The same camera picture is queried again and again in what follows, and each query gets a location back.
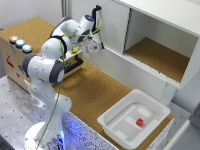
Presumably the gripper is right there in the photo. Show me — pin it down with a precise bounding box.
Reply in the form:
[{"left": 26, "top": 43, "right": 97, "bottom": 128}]
[{"left": 84, "top": 39, "right": 102, "bottom": 55}]

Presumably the yellow block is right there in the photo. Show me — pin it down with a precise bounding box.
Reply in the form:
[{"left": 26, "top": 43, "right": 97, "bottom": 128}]
[{"left": 71, "top": 47, "right": 80, "bottom": 55}]

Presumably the wooden drawer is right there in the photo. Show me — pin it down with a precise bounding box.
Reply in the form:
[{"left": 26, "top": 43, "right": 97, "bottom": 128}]
[{"left": 62, "top": 49, "right": 85, "bottom": 80}]

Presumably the wooden drawer box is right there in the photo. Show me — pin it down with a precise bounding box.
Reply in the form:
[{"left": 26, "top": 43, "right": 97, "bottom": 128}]
[{"left": 0, "top": 16, "right": 84, "bottom": 93}]

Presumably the green button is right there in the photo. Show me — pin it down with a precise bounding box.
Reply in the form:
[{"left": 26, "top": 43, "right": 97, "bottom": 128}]
[{"left": 21, "top": 43, "right": 34, "bottom": 54}]

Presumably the blue button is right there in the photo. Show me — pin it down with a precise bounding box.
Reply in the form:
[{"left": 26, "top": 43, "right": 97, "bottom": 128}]
[{"left": 14, "top": 38, "right": 27, "bottom": 49}]

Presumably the red button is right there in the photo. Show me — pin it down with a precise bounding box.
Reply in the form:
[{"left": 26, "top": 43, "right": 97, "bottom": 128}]
[{"left": 8, "top": 34, "right": 20, "bottom": 45}]

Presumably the white plastic box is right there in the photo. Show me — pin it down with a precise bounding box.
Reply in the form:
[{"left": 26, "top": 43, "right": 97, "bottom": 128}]
[{"left": 96, "top": 88, "right": 172, "bottom": 150}]

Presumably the white cabinet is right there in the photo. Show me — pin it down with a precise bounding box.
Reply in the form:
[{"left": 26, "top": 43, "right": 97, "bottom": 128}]
[{"left": 71, "top": 0, "right": 200, "bottom": 108}]

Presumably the pink block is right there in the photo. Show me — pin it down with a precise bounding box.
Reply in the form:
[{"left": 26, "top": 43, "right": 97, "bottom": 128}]
[{"left": 135, "top": 117, "right": 146, "bottom": 128}]

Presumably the black drawer handle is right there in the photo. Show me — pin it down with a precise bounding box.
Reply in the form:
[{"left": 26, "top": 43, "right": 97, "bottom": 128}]
[{"left": 64, "top": 54, "right": 85, "bottom": 75}]

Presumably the black door handle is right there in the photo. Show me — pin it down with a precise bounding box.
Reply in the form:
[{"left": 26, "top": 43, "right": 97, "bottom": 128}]
[{"left": 91, "top": 4, "right": 105, "bottom": 50}]

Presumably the green cable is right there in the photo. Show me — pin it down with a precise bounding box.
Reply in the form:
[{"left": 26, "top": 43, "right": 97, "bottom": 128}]
[{"left": 34, "top": 17, "right": 105, "bottom": 150}]

